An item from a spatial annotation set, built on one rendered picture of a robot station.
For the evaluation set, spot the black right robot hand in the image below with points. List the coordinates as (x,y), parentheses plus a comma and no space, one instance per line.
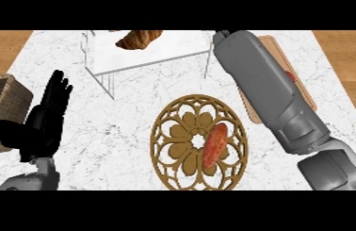
(222,33)

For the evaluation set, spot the gold openwork round placemat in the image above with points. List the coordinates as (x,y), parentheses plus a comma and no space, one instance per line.
(184,146)

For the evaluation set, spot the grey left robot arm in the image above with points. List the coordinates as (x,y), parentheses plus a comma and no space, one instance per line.
(39,178)

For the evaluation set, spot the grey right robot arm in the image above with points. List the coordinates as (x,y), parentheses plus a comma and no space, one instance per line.
(269,93)

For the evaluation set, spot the pale wooden cutting board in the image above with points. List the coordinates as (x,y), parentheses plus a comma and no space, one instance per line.
(303,93)

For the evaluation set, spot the brown croissant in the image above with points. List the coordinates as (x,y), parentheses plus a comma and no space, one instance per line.
(138,40)

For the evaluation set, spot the reddish brown oblong bread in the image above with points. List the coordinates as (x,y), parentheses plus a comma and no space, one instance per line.
(215,146)

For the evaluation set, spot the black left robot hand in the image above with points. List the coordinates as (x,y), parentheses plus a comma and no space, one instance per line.
(43,128)

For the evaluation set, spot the small red item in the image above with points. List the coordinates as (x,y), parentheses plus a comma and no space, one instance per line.
(290,77)

